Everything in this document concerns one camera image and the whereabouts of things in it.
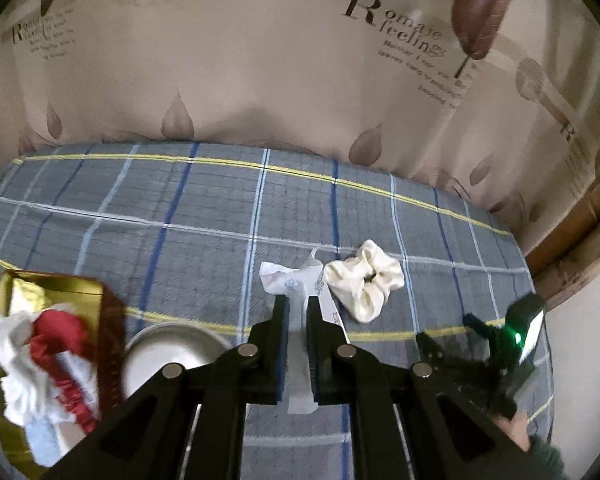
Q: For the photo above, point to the person's right forearm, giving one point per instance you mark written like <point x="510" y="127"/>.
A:
<point x="547" y="460"/>

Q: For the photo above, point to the red and gold tin box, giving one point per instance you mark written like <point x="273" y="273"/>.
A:
<point x="55" y="285"/>

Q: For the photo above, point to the cream scrunchie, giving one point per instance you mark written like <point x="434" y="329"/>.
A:
<point x="350" y="280"/>

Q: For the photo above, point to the white fluffy cloth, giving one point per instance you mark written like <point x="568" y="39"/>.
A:
<point x="10" y="370"/>

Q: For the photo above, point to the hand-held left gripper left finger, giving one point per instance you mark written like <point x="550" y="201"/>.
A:
<point x="280" y="360"/>

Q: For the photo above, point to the red scrunchie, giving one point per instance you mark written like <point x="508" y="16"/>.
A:
<point x="55" y="332"/>

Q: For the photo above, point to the grey plaid bed sheet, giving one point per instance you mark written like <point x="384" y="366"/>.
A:
<point x="155" y="210"/>

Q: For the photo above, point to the light blue towel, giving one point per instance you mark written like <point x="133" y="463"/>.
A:
<point x="42" y="440"/>

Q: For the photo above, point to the beige leaf print curtain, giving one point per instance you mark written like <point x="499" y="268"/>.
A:
<point x="280" y="85"/>

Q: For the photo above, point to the person's right hand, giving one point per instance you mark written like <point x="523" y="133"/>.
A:
<point x="516" y="430"/>

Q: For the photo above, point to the wooden headboard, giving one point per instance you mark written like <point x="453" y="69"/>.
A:
<point x="575" y="240"/>

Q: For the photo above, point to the steel bowl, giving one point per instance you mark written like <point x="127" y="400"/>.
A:
<point x="170" y="355"/>

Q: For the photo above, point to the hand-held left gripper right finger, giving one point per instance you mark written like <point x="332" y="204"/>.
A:
<point x="312" y="360"/>

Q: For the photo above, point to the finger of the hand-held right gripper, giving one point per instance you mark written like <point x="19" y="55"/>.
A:
<point x="432" y="352"/>
<point x="477" y="327"/>

